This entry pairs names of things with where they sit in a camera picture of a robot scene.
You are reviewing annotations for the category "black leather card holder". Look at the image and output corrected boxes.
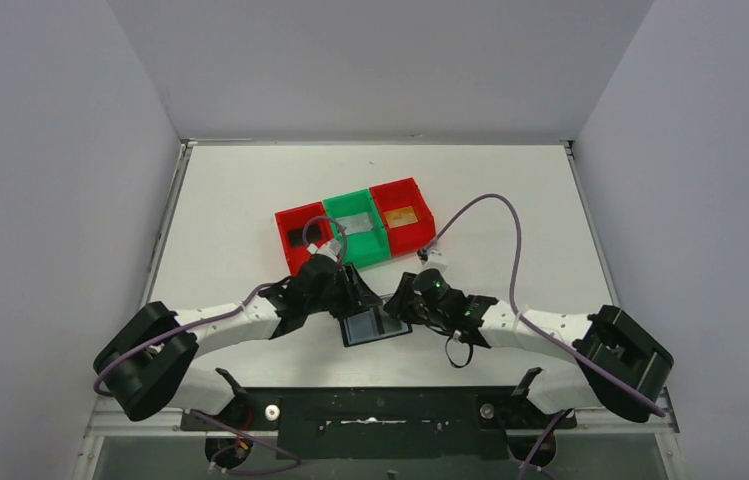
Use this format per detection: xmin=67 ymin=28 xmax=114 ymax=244
xmin=339 ymin=297 xmax=413 ymax=348

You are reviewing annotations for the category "green bin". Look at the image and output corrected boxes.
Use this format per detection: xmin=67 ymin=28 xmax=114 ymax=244
xmin=323 ymin=189 xmax=391 ymax=269

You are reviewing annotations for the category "red bin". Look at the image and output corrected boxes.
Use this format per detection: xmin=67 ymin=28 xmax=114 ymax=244
xmin=369 ymin=178 xmax=436 ymax=258
xmin=274 ymin=202 xmax=334 ymax=275

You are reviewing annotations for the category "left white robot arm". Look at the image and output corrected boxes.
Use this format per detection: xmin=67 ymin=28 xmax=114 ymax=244
xmin=93 ymin=254 xmax=382 ymax=422

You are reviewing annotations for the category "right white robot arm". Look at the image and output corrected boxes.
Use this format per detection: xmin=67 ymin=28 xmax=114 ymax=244
xmin=385 ymin=269 xmax=674 ymax=423

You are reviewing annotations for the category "black card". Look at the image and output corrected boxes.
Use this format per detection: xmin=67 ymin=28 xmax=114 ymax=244
xmin=286 ymin=228 xmax=312 ymax=249

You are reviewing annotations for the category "silver card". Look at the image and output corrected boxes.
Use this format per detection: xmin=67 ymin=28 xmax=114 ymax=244
xmin=336 ymin=211 xmax=377 ymax=236

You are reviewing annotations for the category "gold card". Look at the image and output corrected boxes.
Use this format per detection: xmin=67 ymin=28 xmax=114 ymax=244
xmin=384 ymin=206 xmax=418 ymax=229

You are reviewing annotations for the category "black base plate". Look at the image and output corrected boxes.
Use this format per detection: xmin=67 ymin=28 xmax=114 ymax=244
xmin=215 ymin=369 xmax=552 ymax=460

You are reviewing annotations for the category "aluminium frame rail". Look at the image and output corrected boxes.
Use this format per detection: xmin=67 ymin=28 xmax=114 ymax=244
xmin=75 ymin=391 xmax=687 ymax=479

